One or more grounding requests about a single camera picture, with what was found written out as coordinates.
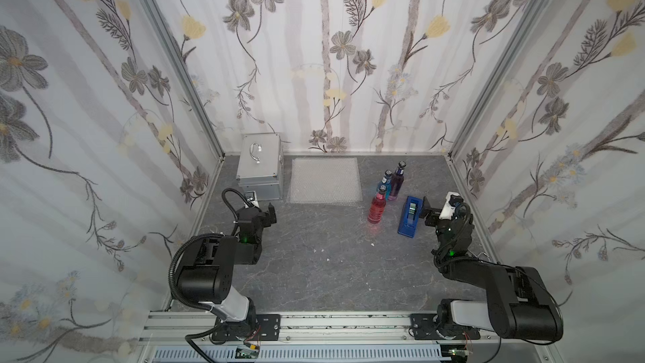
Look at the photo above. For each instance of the blue glass bottle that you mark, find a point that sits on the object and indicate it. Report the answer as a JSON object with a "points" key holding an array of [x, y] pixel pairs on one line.
{"points": [[386, 181]]}

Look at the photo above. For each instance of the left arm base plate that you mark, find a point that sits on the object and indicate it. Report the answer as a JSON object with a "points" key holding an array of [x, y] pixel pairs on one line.
{"points": [[258, 327]]}

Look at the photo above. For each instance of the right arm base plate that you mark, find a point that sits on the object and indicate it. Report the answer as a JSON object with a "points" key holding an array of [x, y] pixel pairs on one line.
{"points": [[425, 327]]}

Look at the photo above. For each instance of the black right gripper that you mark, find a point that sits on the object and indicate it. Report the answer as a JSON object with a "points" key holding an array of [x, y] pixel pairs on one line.
{"points": [[436, 216]]}

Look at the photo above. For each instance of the bubble wrap sheet stack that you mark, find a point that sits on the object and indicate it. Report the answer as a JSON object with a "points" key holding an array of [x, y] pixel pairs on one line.
{"points": [[320, 180]]}

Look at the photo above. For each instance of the aluminium frame rail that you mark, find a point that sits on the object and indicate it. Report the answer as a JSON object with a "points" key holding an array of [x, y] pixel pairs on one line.
{"points": [[304, 328]]}

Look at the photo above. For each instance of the purple glass bottle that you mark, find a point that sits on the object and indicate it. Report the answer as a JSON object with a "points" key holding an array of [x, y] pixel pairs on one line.
{"points": [[397, 181]]}

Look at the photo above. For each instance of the silver metal first-aid case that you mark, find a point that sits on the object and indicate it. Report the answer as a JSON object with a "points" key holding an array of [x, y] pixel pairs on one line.
{"points": [[260, 168]]}

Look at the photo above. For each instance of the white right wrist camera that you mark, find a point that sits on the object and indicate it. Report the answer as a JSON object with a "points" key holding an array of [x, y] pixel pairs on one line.
{"points": [[452, 201]]}

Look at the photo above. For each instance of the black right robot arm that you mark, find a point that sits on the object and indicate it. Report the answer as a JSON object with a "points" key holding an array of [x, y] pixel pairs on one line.
{"points": [[517, 304]]}

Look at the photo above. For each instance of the blue tape dispenser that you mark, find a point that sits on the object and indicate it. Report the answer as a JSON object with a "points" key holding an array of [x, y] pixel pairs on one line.
{"points": [[409, 217]]}

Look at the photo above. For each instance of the pink glass bottle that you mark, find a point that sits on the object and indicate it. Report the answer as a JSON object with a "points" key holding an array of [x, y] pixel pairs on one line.
{"points": [[378, 205]]}

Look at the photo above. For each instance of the white slotted cable duct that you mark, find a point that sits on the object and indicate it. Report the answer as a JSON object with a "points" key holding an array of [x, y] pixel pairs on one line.
{"points": [[340, 353]]}

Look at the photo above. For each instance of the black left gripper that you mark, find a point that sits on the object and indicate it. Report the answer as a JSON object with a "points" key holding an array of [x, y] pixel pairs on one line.
{"points": [[267, 216]]}

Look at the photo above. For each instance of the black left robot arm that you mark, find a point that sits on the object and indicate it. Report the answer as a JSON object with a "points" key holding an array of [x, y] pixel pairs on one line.
{"points": [[201, 273]]}

